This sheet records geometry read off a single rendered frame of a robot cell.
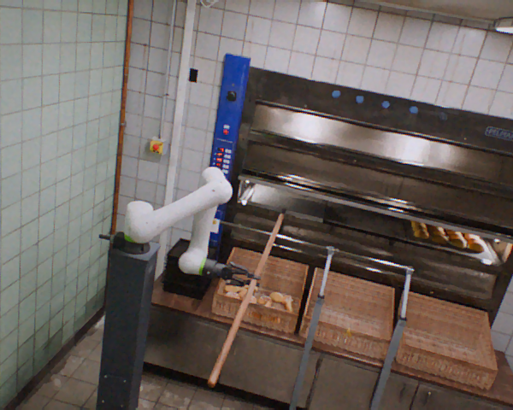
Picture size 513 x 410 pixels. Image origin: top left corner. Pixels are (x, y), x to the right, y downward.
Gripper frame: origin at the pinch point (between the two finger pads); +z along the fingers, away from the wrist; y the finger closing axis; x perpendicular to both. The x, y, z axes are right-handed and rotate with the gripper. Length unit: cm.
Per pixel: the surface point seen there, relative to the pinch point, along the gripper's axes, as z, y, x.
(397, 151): 61, -60, -100
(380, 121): 46, -75, -102
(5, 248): -124, 8, 19
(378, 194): 57, -30, -99
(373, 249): 65, 11, -103
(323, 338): 45, 56, -52
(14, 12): -124, -104, 13
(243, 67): -45, -91, -97
